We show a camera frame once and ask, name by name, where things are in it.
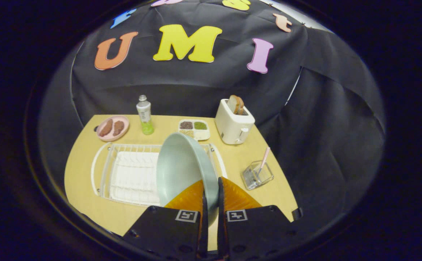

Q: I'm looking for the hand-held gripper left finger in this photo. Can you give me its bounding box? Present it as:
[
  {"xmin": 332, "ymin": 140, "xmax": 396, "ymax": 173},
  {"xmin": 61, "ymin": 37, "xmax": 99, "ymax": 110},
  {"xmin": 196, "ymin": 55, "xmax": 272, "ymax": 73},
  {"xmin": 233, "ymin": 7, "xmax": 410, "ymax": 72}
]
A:
[{"xmin": 122, "ymin": 179, "xmax": 209, "ymax": 261}]

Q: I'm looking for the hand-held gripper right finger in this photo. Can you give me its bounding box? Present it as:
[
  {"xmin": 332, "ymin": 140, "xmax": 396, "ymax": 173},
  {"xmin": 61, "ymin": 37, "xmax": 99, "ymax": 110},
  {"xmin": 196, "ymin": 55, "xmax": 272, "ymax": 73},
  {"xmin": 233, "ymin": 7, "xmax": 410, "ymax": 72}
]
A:
[{"xmin": 217, "ymin": 177, "xmax": 300, "ymax": 261}]

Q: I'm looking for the clear plastic basket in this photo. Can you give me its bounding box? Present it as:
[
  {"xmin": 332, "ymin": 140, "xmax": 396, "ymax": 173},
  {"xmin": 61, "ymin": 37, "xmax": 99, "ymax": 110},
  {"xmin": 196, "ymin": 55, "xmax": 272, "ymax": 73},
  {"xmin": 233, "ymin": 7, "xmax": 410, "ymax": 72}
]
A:
[{"xmin": 242, "ymin": 161, "xmax": 274, "ymax": 191}]

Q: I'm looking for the pale green plate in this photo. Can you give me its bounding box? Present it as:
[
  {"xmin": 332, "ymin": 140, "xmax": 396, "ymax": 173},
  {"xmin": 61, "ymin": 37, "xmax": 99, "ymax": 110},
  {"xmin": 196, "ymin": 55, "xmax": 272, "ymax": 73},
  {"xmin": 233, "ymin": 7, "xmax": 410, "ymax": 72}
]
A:
[{"xmin": 156, "ymin": 132, "xmax": 219, "ymax": 227}]

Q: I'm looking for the white wire dish rack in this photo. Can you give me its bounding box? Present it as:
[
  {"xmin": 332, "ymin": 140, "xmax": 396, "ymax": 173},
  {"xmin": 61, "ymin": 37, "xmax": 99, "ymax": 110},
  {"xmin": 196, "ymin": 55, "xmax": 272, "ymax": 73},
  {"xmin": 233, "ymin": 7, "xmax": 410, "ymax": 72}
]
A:
[{"xmin": 91, "ymin": 142, "xmax": 228, "ymax": 207}]

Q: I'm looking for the pink plate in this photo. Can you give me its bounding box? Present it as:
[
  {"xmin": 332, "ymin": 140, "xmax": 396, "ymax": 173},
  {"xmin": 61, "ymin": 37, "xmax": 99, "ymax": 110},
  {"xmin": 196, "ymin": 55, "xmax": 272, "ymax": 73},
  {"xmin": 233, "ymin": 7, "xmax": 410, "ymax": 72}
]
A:
[{"xmin": 96, "ymin": 115, "xmax": 130, "ymax": 142}]

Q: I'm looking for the white ribbed drip tray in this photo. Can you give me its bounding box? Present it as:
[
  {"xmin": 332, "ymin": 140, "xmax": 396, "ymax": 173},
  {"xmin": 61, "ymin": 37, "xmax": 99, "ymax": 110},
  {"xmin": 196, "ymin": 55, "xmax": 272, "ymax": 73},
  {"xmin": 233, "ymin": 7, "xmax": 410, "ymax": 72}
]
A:
[{"xmin": 109, "ymin": 151, "xmax": 161, "ymax": 205}]

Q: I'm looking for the white divided tray with beans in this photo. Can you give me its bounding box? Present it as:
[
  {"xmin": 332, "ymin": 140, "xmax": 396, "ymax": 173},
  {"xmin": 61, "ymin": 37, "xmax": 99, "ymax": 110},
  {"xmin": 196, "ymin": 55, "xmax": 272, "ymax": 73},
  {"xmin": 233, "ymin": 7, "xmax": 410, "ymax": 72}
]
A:
[{"xmin": 178, "ymin": 119, "xmax": 211, "ymax": 141}]

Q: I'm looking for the cream toaster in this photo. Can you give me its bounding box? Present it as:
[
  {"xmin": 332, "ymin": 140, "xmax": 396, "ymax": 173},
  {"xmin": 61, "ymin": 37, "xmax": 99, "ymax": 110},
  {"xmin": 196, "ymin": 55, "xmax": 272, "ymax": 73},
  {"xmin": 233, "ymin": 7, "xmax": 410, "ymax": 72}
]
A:
[{"xmin": 215, "ymin": 99, "xmax": 256, "ymax": 145}]

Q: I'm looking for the clear bottle with green liquid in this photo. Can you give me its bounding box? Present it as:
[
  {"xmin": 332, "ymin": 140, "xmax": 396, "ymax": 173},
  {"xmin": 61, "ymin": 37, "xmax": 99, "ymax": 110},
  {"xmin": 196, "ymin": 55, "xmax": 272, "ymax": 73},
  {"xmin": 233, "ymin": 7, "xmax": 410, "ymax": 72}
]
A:
[{"xmin": 136, "ymin": 95, "xmax": 154, "ymax": 135}]

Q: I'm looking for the bread slice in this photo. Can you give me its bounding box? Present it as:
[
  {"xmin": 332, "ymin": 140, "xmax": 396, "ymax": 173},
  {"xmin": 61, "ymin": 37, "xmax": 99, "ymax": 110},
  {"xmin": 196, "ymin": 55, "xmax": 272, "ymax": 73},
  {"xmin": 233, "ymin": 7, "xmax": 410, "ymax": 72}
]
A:
[{"xmin": 227, "ymin": 95, "xmax": 245, "ymax": 115}]

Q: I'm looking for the black backdrop cloth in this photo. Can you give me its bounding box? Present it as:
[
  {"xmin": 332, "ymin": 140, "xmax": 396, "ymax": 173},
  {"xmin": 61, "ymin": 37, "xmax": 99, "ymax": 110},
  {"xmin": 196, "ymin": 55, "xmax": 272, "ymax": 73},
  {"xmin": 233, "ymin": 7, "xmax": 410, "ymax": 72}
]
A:
[{"xmin": 39, "ymin": 0, "xmax": 385, "ymax": 232}]

